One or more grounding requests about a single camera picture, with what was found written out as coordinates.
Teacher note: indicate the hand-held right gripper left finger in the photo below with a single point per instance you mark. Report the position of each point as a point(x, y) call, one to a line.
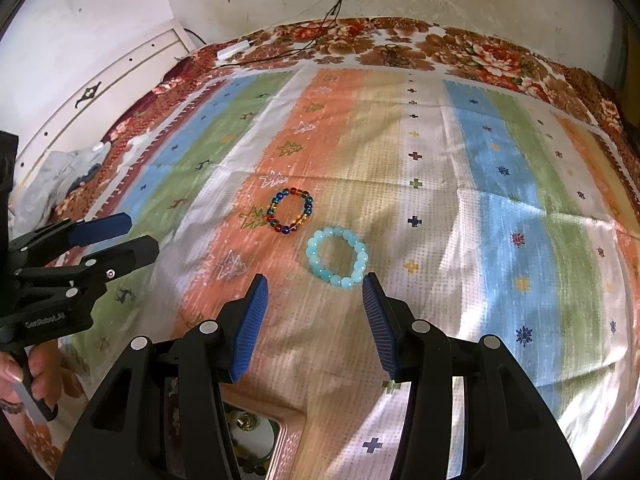
point(250, 327)

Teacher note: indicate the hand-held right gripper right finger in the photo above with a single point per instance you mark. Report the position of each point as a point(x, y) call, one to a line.
point(380, 332)

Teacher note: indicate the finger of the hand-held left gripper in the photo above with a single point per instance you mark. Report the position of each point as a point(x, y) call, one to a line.
point(130, 255)
point(102, 227)

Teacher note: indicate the metal tin box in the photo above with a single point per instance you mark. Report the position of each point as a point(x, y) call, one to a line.
point(287, 435)

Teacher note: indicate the person's left hand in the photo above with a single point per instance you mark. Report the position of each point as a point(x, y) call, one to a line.
point(45, 370)

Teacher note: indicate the grey crumpled cloth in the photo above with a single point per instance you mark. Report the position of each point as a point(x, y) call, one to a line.
point(55, 180)

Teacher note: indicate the striped colourful cloth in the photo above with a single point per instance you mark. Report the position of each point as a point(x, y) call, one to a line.
point(425, 185)

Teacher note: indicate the white bed headboard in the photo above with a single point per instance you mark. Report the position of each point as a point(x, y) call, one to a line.
point(125, 70)

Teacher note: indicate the floral brown blanket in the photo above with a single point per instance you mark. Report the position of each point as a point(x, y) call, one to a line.
point(490, 55)

